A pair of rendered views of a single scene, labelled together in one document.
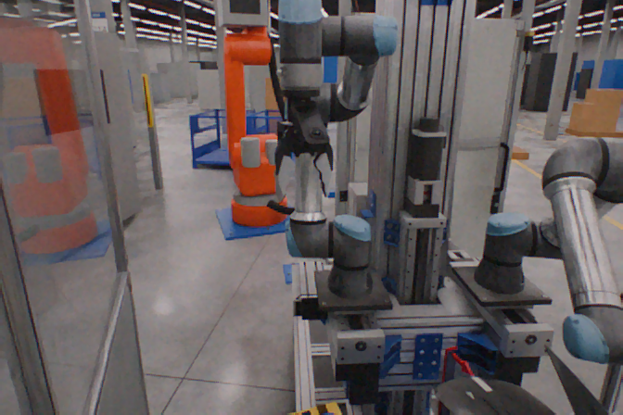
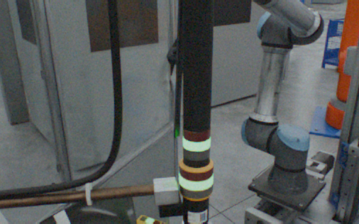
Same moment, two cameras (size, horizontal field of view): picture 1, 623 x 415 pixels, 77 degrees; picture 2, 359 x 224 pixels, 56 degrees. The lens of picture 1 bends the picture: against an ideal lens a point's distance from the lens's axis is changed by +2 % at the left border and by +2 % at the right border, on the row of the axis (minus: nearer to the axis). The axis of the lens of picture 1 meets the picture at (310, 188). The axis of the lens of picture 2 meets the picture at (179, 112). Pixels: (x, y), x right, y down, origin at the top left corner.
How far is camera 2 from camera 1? 0.64 m
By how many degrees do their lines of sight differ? 43
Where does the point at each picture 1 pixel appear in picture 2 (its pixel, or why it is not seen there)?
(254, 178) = not seen: hidden behind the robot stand
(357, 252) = (286, 156)
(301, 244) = (248, 135)
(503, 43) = not seen: outside the picture
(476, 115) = not seen: outside the picture
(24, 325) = (55, 116)
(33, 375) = (58, 139)
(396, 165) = not seen: outside the picture
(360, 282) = (286, 181)
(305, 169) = (262, 79)
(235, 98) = (355, 8)
